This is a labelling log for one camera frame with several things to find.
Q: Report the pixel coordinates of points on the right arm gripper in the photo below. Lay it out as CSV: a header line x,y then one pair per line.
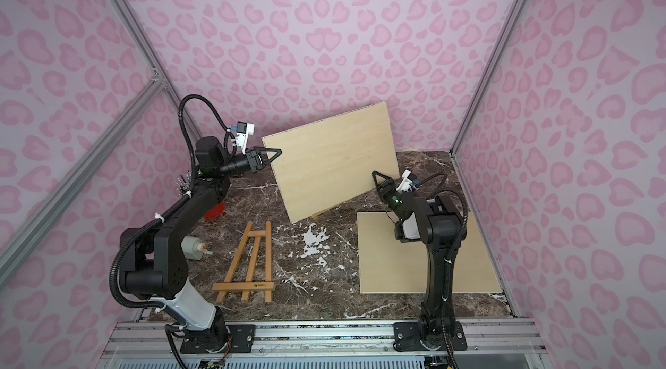
x,y
388,189

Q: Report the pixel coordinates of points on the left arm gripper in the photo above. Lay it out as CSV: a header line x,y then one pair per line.
x,y
258,161

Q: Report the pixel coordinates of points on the wooden easel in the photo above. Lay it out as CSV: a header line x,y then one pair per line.
x,y
320,213
255,242

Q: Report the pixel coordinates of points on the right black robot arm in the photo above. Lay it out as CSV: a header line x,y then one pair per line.
x,y
439,221

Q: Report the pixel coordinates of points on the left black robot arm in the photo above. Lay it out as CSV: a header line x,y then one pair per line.
x,y
151,270

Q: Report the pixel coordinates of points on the red metal bucket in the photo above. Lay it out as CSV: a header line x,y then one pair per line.
x,y
215,212

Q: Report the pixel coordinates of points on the coloured pencils bundle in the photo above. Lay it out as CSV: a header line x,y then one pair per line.
x,y
185,184

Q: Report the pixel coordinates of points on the white glue bottle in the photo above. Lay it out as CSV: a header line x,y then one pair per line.
x,y
194,249

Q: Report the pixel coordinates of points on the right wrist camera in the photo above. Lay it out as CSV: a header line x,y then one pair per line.
x,y
408,183

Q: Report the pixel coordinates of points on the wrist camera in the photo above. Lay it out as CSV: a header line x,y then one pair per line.
x,y
240,135
408,183

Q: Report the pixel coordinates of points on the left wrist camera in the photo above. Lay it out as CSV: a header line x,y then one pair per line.
x,y
240,135

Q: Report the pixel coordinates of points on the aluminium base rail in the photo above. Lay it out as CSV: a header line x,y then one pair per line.
x,y
491,343

